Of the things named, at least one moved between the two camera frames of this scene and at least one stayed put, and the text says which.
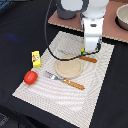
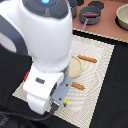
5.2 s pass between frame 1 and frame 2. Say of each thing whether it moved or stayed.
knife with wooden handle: stayed
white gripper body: moved
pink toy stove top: stayed
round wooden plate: stayed
